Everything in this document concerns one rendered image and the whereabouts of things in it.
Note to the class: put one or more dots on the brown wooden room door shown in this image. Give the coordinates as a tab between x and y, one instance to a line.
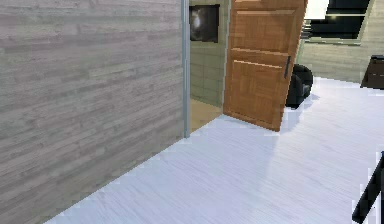
260	63

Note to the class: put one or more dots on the black armchair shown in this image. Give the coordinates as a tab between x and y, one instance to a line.
300	85

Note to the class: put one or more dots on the dark window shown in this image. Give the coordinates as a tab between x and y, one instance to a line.
336	18

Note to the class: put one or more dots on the dark brown cabinet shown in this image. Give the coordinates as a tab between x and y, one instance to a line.
374	73

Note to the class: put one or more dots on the black slanted furniture leg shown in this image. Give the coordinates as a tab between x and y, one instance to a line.
370	191

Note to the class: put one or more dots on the dark framed wall picture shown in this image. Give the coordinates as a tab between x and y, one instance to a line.
204	23

